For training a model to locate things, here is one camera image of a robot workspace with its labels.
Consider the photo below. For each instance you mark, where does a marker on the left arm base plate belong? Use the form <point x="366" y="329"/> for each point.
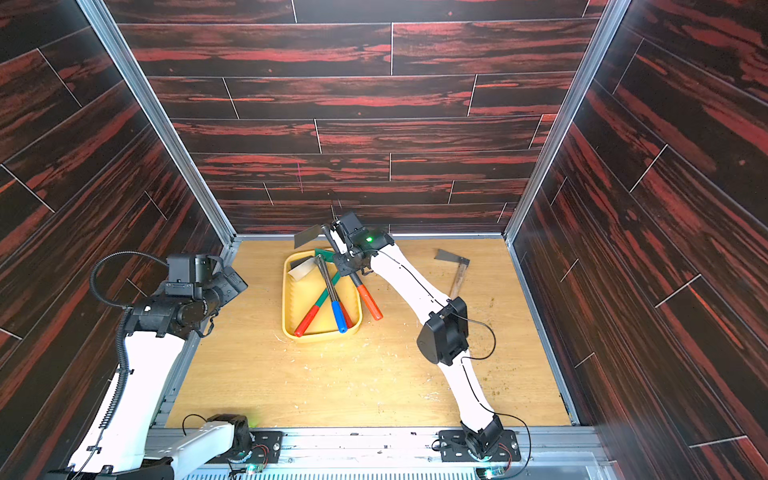
<point x="266" y="447"/>

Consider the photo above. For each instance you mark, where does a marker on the yellow plastic storage tray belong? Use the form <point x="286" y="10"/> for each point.
<point x="307" y="311"/>

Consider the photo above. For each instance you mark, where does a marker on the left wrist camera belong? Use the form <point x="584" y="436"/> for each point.
<point x="187" y="274"/>

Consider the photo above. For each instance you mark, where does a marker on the green hoe red grip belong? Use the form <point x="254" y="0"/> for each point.
<point x="312" y="312"/>

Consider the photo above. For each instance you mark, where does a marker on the dark hoe red grip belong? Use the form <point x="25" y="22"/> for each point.
<point x="311" y="234"/>

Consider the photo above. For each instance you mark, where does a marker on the steel hoe blue grip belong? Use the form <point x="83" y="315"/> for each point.
<point x="333" y="300"/>

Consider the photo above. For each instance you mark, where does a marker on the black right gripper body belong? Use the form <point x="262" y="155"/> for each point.
<point x="346" y="259"/>

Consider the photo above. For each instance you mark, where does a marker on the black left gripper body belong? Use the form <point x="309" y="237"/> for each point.
<point x="223" y="291"/>

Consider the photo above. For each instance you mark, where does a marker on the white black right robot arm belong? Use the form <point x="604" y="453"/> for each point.
<point x="443" y="339"/>

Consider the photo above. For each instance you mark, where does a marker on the wooden handle hoe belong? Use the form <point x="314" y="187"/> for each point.
<point x="462" y="267"/>

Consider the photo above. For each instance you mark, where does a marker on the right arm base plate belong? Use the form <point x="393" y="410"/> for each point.
<point x="452" y="446"/>

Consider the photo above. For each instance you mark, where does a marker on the black hoe red grip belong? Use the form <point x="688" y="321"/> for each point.
<point x="348" y="321"/>

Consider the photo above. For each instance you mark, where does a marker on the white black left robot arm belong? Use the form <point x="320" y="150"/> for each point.
<point x="150" y="337"/>

